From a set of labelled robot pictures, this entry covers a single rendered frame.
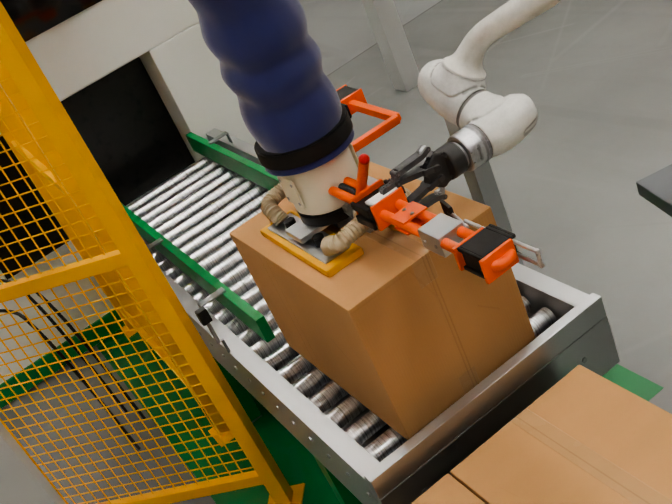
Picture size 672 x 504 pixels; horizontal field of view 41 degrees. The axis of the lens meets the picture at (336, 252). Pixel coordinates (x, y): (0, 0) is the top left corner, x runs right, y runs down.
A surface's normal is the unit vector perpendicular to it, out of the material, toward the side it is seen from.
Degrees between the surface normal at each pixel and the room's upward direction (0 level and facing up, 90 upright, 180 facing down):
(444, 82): 57
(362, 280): 0
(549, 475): 0
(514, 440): 0
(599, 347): 90
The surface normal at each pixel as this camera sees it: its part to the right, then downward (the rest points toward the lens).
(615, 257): -0.36, -0.79
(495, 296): 0.51, 0.29
